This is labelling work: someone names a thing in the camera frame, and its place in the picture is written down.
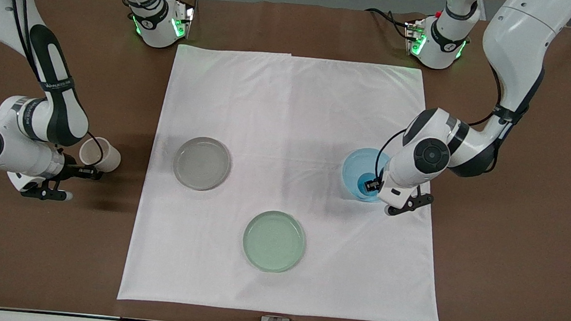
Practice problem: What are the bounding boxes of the blue plate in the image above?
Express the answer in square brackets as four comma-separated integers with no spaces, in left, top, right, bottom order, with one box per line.
[339,145,395,204]

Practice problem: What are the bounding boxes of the gray plate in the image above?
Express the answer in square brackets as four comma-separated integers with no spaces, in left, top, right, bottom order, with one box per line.
[170,134,233,193]

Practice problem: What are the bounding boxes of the white cloth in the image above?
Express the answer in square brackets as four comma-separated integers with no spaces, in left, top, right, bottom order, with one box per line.
[117,40,462,321]

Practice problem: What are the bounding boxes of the silver base connector block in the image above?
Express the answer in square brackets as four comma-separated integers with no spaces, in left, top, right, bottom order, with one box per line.
[403,17,429,57]
[171,0,197,40]

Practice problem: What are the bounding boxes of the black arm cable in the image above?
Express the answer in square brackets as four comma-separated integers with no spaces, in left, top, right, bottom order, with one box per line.
[0,0,118,168]
[373,55,507,201]

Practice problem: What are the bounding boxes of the green plate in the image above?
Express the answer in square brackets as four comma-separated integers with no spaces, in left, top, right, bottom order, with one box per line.
[240,208,309,275]

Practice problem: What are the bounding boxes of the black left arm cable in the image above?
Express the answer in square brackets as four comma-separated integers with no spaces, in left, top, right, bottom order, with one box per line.
[373,55,507,201]

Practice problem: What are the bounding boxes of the white mug with black handle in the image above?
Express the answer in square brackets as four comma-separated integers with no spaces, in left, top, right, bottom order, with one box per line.
[77,135,124,183]

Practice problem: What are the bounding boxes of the blue cup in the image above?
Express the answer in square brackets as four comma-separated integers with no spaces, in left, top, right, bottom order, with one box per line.
[354,171,384,201]

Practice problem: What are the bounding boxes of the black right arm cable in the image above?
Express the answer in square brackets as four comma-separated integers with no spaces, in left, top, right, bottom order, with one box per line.
[0,0,118,168]

